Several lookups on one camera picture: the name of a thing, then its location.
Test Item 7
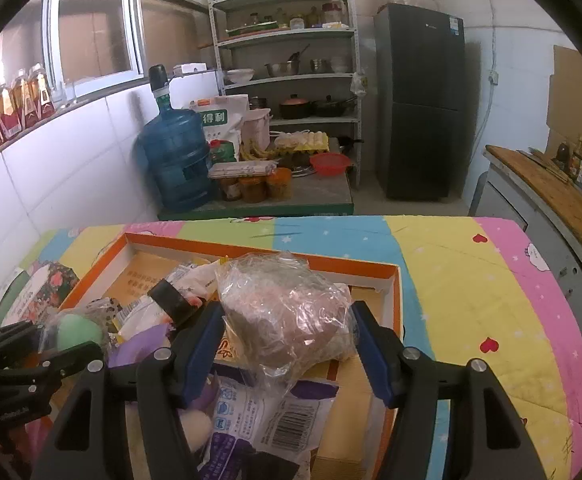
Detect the blue water jug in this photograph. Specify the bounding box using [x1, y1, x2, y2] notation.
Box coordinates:
[137, 94, 215, 212]

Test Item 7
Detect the green sponge packet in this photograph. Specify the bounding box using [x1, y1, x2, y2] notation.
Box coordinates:
[41, 310, 109, 361]

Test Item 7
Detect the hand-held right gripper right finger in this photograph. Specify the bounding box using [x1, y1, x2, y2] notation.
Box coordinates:
[352, 300, 546, 480]

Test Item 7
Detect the purple white packet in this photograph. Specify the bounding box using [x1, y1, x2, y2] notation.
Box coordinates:
[210, 375, 339, 480]

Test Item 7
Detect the floral tissue pack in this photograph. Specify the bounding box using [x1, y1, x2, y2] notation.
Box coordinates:
[18, 260, 80, 326]

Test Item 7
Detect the egg tray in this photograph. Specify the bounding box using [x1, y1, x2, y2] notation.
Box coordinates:
[275, 130, 330, 153]

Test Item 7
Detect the wooden cutting board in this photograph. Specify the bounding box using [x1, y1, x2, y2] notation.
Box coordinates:
[485, 144, 582, 247]

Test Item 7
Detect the cream plush bear purple cap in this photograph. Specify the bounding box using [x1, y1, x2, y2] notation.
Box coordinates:
[107, 322, 218, 480]

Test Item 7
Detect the orange cardboard box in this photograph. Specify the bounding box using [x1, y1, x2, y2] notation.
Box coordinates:
[58, 232, 402, 480]

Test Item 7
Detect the black pan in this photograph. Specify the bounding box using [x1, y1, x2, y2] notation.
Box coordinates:
[313, 94, 359, 118]

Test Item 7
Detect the black water pump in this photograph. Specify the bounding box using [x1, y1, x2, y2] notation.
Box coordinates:
[148, 64, 172, 100]

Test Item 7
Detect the metal shelf rack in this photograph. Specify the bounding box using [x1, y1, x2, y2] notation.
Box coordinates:
[208, 0, 364, 191]

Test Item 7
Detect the cardboard sheet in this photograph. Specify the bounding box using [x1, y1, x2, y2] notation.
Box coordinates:
[546, 45, 582, 161]

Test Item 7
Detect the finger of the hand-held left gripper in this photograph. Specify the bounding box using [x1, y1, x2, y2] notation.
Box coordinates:
[0, 322, 46, 361]
[36, 341, 102, 378]

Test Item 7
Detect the red plastic basket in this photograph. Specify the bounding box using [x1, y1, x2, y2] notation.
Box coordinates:
[309, 153, 352, 177]

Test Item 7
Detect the bunch of bananas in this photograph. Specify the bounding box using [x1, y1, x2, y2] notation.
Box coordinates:
[241, 140, 272, 162]

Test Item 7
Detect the red clay pot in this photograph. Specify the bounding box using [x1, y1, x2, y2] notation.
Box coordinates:
[278, 94, 314, 120]

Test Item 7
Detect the steel kitchen counter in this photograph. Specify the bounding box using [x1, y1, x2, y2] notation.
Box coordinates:
[468, 147, 582, 366]

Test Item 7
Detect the white green flour bag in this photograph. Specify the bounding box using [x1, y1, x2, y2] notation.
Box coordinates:
[190, 95, 250, 161]

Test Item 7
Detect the clear plastic bag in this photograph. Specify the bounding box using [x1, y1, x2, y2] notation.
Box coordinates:
[216, 251, 359, 386]

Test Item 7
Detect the dark sauce bottle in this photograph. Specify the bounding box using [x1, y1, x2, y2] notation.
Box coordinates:
[553, 141, 572, 171]

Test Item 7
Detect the clear drinking glass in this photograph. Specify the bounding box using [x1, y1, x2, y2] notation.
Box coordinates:
[58, 80, 79, 108]

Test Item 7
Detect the white plastic bucket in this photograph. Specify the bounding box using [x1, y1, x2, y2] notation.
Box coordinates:
[243, 107, 273, 148]

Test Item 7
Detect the dark grey refrigerator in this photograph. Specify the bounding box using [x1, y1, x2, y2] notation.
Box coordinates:
[373, 2, 466, 201]

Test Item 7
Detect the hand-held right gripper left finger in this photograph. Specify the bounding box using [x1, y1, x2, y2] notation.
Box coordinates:
[31, 301, 226, 480]

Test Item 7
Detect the wrapped noodle bundle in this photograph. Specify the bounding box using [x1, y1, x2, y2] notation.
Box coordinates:
[208, 160, 280, 181]

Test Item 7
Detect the colourful printed blanket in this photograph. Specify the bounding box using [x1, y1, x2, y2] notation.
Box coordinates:
[0, 215, 582, 480]

